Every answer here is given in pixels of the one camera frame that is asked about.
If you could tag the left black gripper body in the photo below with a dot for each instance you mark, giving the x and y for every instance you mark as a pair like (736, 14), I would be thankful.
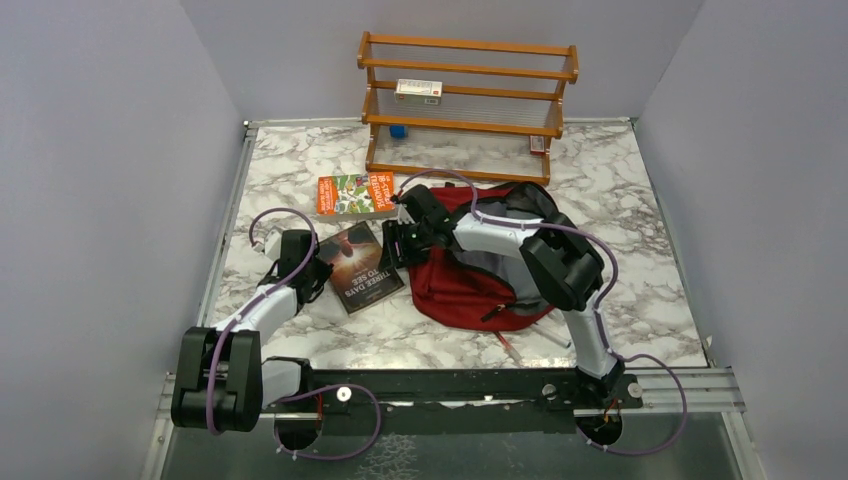
(320, 272)

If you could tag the wooden three-tier shelf rack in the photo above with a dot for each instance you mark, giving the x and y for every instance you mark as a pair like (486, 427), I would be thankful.
(495, 96)

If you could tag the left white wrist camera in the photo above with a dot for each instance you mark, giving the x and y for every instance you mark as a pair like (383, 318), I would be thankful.
(270, 246)

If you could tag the dark book three days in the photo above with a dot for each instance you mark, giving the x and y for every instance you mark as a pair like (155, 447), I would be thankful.
(357, 277)

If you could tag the red pen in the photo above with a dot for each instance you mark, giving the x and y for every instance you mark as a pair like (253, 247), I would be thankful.
(509, 348)

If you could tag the small blue cube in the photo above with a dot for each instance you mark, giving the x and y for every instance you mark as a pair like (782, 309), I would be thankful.
(398, 131)

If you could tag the orange green children's book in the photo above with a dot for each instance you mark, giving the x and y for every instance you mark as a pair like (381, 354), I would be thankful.
(367, 194)

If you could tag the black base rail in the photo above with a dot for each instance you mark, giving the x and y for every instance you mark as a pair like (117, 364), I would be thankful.
(339, 402)

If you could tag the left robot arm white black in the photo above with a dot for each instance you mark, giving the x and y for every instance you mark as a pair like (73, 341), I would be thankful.
(258, 318)

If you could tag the clear pen blue cap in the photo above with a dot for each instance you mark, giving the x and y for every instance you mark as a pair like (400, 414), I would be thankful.
(553, 337)

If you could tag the white box on shelf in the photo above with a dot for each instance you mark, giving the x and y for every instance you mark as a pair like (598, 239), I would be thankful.
(418, 92)

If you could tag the red student backpack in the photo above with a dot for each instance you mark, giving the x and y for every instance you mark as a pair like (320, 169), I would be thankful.
(482, 291)

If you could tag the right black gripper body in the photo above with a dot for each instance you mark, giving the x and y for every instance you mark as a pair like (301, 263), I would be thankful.
(411, 239)

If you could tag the small red white box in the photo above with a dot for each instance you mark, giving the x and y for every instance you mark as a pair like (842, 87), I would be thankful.
(537, 145)

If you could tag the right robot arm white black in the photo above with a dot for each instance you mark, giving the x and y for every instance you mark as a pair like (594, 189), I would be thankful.
(566, 269)

